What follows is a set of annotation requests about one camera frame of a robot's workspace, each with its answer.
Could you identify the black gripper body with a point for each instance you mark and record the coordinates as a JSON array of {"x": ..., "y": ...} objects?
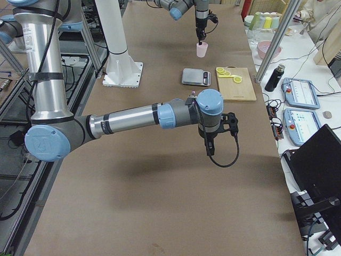
[
  {"x": 200, "y": 22},
  {"x": 208, "y": 138}
]

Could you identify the pink plastic cup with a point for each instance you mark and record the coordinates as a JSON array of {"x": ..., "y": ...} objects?
[{"x": 201, "y": 49}]

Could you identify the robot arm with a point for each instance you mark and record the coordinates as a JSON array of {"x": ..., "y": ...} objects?
[
  {"x": 55, "y": 131},
  {"x": 177, "y": 9}
]

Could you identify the silver digital kitchen scale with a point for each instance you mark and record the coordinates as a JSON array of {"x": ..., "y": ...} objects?
[{"x": 197, "y": 77}]

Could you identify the green plastic cup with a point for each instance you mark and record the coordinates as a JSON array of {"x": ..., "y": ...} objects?
[{"x": 256, "y": 21}]

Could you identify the yellow plastic cup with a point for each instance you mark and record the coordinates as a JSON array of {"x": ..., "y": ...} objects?
[{"x": 267, "y": 22}]

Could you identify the lower lemon slice of row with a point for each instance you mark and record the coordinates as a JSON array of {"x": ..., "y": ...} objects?
[{"x": 219, "y": 69}]

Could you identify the yellow plastic knife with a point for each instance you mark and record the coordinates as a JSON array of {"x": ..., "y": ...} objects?
[{"x": 230, "y": 76}]

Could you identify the wooden cutting board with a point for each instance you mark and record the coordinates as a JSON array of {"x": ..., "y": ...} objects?
[{"x": 232, "y": 91}]

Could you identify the lemon slice near knife tip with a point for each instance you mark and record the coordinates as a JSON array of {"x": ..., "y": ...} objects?
[{"x": 237, "y": 79}]

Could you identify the black water bottle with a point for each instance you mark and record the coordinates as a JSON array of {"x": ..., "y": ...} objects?
[{"x": 275, "y": 78}]

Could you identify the near teach pendant tablet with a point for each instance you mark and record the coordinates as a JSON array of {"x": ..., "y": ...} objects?
[{"x": 301, "y": 124}]

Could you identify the teach pendant tablet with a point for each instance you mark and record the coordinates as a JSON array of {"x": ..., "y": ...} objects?
[
  {"x": 301, "y": 124},
  {"x": 300, "y": 93}
]

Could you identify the far teach pendant tablet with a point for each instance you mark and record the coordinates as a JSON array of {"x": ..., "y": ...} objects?
[{"x": 300, "y": 93}]

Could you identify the black monitor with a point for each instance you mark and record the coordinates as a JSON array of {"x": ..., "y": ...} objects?
[{"x": 317, "y": 164}]

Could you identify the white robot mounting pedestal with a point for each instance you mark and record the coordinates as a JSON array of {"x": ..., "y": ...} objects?
[{"x": 121, "y": 69}]

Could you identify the aluminium frame post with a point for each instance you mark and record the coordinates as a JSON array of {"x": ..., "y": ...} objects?
[{"x": 289, "y": 13}]

